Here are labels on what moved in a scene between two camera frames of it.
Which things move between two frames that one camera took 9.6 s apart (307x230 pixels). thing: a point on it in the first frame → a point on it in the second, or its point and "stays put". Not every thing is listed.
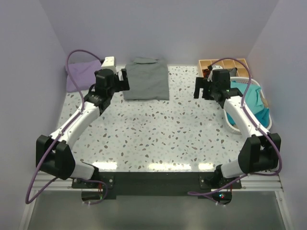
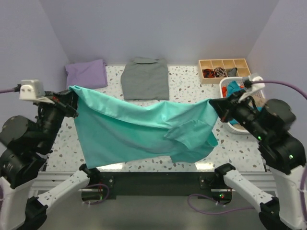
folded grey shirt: [148, 80] stays put
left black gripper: [122, 86] → [66, 99]
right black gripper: [200, 84] → [224, 106]
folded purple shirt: [83, 74] stays put
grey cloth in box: [232, 72] stays put
